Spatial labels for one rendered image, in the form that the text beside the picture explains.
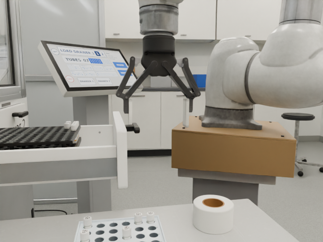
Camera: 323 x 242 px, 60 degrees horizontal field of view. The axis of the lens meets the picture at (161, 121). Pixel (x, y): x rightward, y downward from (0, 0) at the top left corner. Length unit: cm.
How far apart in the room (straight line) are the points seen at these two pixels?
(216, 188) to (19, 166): 58
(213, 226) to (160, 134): 316
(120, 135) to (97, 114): 109
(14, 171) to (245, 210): 43
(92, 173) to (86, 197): 115
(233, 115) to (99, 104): 90
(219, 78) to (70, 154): 52
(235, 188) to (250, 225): 37
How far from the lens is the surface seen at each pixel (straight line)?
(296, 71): 75
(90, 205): 167
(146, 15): 65
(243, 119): 89
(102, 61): 162
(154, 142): 363
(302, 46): 77
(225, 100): 87
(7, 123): 94
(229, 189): 91
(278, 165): 80
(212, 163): 80
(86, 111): 153
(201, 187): 91
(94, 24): 232
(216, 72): 88
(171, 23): 65
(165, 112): 358
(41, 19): 240
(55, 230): 54
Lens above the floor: 102
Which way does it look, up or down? 9 degrees down
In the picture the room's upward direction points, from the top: straight up
